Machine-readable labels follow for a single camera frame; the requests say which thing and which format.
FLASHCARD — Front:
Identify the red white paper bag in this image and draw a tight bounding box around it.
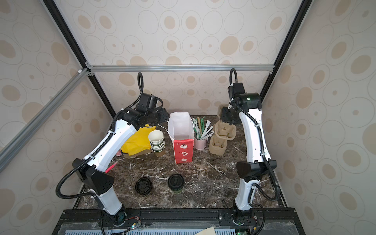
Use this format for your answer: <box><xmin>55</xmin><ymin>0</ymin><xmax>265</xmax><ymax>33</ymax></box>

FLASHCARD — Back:
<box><xmin>167</xmin><ymin>112</ymin><xmax>194</xmax><ymax>164</ymax></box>

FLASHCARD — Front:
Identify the green paper coffee cup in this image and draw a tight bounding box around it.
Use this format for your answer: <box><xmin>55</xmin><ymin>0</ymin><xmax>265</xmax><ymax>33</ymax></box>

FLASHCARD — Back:
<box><xmin>173</xmin><ymin>188</ymin><xmax>183</xmax><ymax>194</ymax></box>

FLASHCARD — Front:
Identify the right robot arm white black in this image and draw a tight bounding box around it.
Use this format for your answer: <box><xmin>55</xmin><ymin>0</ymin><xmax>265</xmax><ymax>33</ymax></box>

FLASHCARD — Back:
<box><xmin>221</xmin><ymin>82</ymin><xmax>281</xmax><ymax>211</ymax></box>

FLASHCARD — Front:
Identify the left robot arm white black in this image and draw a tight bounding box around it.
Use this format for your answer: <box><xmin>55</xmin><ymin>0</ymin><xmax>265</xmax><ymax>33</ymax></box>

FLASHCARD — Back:
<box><xmin>55</xmin><ymin>93</ymin><xmax>169</xmax><ymax>216</ymax></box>

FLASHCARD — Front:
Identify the stack of paper cups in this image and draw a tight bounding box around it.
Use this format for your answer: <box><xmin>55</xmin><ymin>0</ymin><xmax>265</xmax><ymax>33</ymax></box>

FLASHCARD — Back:
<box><xmin>148</xmin><ymin>130</ymin><xmax>165</xmax><ymax>157</ymax></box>

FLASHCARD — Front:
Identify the yellow napkin stack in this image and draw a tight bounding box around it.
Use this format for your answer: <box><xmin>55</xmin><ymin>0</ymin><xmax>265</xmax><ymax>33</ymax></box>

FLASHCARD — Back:
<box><xmin>120</xmin><ymin>126</ymin><xmax>156</xmax><ymax>156</ymax></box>

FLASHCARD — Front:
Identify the pulp cup carrier stack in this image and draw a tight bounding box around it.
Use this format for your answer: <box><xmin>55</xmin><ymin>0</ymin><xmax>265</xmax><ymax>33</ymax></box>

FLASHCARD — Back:
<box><xmin>209</xmin><ymin>135</ymin><xmax>227</xmax><ymax>156</ymax></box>

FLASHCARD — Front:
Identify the pink straw holder cup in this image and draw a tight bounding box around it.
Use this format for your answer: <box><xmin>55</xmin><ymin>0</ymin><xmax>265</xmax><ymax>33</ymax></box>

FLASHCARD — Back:
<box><xmin>194</xmin><ymin>138</ymin><xmax>207</xmax><ymax>150</ymax></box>

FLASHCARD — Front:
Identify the pink highlighter pen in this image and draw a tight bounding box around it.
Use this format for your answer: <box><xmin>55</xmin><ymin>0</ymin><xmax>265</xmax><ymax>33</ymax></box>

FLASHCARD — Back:
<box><xmin>105</xmin><ymin>161</ymin><xmax>118</xmax><ymax>173</ymax></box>

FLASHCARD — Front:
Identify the left diagonal aluminium bar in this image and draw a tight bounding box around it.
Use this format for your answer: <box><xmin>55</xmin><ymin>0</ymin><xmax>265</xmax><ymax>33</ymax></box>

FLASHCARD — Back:
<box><xmin>1</xmin><ymin>68</ymin><xmax>89</xmax><ymax>171</ymax></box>

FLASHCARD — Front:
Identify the horizontal aluminium frame bar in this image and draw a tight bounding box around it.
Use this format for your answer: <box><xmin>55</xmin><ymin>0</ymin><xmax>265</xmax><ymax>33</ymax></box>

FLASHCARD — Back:
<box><xmin>88</xmin><ymin>64</ymin><xmax>274</xmax><ymax>72</ymax></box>

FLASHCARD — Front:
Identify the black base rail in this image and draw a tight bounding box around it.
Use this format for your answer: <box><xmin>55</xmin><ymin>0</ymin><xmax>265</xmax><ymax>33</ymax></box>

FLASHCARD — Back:
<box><xmin>53</xmin><ymin>208</ymin><xmax>305</xmax><ymax>235</ymax></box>

